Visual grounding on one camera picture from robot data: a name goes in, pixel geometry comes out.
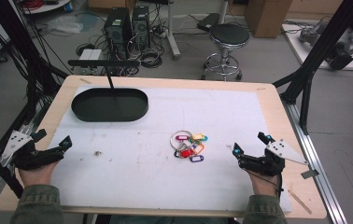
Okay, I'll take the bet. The black oval tray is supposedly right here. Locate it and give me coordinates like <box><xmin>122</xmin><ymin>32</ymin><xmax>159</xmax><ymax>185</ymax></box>
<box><xmin>70</xmin><ymin>87</ymin><xmax>149</xmax><ymax>123</ymax></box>

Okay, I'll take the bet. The bunch of coloured key tags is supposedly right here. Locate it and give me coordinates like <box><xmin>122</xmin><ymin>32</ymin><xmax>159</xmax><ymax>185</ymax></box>
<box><xmin>169</xmin><ymin>130</ymin><xmax>209</xmax><ymax>164</ymax></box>

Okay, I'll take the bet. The person's right hand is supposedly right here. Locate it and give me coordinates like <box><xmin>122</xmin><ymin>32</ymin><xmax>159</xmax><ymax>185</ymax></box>
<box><xmin>247</xmin><ymin>170</ymin><xmax>279</xmax><ymax>198</ymax></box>

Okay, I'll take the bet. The white floor board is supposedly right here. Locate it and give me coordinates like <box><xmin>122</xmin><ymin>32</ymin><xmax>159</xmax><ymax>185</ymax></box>
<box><xmin>281</xmin><ymin>22</ymin><xmax>353</xmax><ymax>73</ymax></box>

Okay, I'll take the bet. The white round table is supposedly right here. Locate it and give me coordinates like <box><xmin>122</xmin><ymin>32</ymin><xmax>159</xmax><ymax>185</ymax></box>
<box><xmin>21</xmin><ymin>0</ymin><xmax>74</xmax><ymax>15</ymax></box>

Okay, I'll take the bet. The small black computer tower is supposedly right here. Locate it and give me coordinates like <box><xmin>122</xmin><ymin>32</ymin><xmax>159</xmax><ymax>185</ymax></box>
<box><xmin>131</xmin><ymin>5</ymin><xmax>151</xmax><ymax>49</ymax></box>

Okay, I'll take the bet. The large black computer tower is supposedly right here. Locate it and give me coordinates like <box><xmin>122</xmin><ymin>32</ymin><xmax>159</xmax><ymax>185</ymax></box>
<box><xmin>104</xmin><ymin>7</ymin><xmax>134</xmax><ymax>61</ymax></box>

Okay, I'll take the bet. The clear plastic bag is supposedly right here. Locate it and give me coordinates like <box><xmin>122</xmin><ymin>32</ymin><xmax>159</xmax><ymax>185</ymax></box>
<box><xmin>46</xmin><ymin>14</ymin><xmax>85</xmax><ymax>35</ymax></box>

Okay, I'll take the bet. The grey machine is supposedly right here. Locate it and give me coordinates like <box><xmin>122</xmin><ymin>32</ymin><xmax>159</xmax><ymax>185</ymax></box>
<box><xmin>298</xmin><ymin>21</ymin><xmax>353</xmax><ymax>71</ymax></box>

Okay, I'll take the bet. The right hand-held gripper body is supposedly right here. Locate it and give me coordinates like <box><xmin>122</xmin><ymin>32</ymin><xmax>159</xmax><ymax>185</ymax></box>
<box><xmin>238</xmin><ymin>139</ymin><xmax>310</xmax><ymax>177</ymax></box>

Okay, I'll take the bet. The person's left hand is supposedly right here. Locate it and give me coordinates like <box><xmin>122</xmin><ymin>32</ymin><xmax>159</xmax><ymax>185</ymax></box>
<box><xmin>18</xmin><ymin>160</ymin><xmax>62</xmax><ymax>189</ymax></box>

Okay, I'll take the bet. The brown cardboard box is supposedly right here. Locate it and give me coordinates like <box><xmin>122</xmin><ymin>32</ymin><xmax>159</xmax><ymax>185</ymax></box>
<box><xmin>245</xmin><ymin>0</ymin><xmax>294</xmax><ymax>39</ymax></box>

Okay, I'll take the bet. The white flat box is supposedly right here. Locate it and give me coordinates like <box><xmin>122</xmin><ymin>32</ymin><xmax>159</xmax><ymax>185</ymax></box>
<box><xmin>78</xmin><ymin>49</ymin><xmax>104</xmax><ymax>62</ymax></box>

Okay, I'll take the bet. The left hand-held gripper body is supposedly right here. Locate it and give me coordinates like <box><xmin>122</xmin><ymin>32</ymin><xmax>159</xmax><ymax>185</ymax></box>
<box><xmin>0</xmin><ymin>130</ymin><xmax>64</xmax><ymax>172</ymax></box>

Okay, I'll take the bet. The white desk leg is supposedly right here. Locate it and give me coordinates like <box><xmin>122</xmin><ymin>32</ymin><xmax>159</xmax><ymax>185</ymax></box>
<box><xmin>164</xmin><ymin>0</ymin><xmax>182</xmax><ymax>61</ymax></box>

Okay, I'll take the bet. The black strap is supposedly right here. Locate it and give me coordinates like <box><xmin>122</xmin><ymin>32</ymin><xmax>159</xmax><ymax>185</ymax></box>
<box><xmin>0</xmin><ymin>165</ymin><xmax>25</xmax><ymax>200</ymax></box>

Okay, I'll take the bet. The white foam mat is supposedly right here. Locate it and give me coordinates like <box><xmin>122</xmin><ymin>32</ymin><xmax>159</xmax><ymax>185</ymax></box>
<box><xmin>48</xmin><ymin>86</ymin><xmax>292</xmax><ymax>213</ymax></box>

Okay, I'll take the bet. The small grey metal bracket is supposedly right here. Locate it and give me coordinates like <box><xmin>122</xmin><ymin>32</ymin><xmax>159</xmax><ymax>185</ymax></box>
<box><xmin>300</xmin><ymin>169</ymin><xmax>320</xmax><ymax>180</ymax></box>

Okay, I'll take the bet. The coil of black cables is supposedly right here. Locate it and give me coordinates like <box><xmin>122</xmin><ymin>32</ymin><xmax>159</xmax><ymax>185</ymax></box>
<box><xmin>139</xmin><ymin>50</ymin><xmax>163</xmax><ymax>69</ymax></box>

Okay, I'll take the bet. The black flat case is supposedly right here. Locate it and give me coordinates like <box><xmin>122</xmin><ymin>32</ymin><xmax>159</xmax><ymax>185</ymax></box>
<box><xmin>195</xmin><ymin>12</ymin><xmax>221</xmax><ymax>33</ymax></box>

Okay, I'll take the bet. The black metal frame strut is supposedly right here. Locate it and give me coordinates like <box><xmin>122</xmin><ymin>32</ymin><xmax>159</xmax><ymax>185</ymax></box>
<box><xmin>272</xmin><ymin>0</ymin><xmax>353</xmax><ymax>135</ymax></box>
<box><xmin>0</xmin><ymin>0</ymin><xmax>70</xmax><ymax>125</ymax></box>

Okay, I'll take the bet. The black round stool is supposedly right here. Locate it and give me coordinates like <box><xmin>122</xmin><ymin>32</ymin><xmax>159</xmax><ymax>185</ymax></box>
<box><xmin>200</xmin><ymin>23</ymin><xmax>251</xmax><ymax>82</ymax></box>

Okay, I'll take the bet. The thin wooden stick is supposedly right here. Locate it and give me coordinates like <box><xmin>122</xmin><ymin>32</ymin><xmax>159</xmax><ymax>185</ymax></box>
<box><xmin>287</xmin><ymin>189</ymin><xmax>313</xmax><ymax>216</ymax></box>

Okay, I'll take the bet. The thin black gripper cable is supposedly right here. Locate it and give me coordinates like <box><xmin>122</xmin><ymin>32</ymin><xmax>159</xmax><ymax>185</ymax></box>
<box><xmin>247</xmin><ymin>169</ymin><xmax>284</xmax><ymax>201</ymax></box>

